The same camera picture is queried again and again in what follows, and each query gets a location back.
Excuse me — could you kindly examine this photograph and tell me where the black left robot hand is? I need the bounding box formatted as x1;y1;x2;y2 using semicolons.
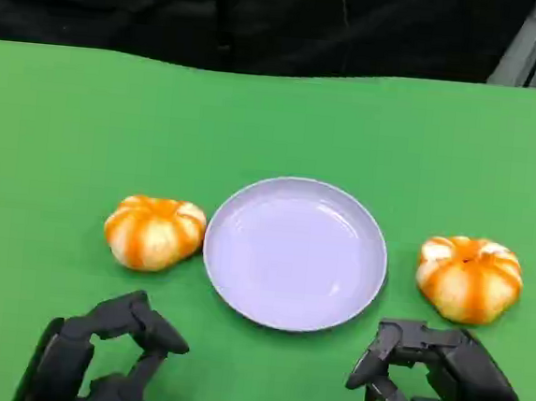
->
10;279;195;401

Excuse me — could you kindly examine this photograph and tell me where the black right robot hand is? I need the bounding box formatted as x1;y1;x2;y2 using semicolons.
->
343;314;536;401

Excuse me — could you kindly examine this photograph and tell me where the orange and white bread roll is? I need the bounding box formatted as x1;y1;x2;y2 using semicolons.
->
100;190;210;278
411;231;528;329

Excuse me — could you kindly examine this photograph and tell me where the lilac plate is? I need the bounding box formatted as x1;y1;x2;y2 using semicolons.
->
196;169;396;341

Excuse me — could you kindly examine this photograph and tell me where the green table cloth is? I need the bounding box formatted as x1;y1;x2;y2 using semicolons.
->
0;39;536;401

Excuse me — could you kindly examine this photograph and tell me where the black backdrop curtain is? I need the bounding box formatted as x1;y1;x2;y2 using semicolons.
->
0;0;536;99

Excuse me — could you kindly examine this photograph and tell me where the grey metal frame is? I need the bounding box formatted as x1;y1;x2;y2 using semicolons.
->
486;0;536;89

